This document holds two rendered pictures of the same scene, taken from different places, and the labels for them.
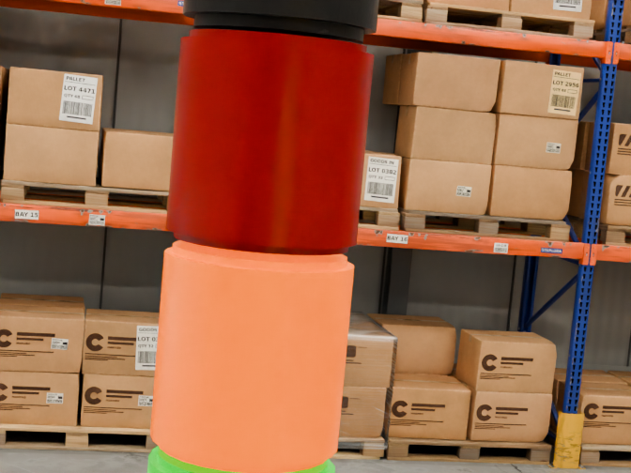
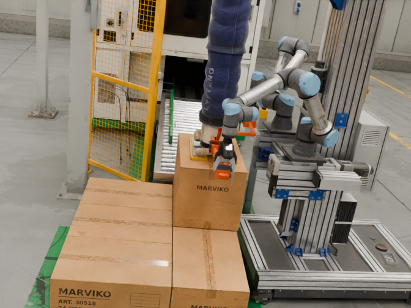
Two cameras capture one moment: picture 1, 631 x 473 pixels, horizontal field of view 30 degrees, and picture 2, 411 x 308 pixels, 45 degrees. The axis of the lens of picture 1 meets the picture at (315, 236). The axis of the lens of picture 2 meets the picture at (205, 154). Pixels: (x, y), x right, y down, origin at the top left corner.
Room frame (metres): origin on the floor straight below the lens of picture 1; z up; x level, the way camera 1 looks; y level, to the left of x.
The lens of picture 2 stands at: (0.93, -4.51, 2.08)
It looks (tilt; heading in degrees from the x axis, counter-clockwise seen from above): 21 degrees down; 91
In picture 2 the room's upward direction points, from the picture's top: 8 degrees clockwise
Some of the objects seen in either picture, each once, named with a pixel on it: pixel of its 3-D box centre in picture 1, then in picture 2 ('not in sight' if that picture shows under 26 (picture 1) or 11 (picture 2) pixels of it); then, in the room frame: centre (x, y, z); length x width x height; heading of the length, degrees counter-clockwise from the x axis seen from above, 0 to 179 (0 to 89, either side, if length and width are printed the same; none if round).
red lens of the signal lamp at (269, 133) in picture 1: (269, 142); not in sight; (0.31, 0.01, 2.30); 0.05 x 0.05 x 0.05
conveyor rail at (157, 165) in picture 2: not in sight; (159, 132); (0.41, -0.06, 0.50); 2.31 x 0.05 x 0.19; 97
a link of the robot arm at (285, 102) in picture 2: not in sight; (284, 104); (1.39, -1.10, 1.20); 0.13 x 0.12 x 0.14; 149
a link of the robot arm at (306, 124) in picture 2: not in sight; (309, 128); (1.50, -1.60, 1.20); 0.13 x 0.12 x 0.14; 127
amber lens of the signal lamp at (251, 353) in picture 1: (252, 349); not in sight; (0.31, 0.01, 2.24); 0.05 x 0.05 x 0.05
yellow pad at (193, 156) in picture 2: not in sight; (197, 147); (0.83, -1.56, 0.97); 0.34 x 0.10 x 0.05; 97
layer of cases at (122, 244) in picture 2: not in sight; (153, 252); (0.65, -1.87, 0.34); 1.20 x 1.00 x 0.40; 97
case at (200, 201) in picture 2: not in sight; (206, 179); (0.92, -1.54, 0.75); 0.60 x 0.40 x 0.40; 98
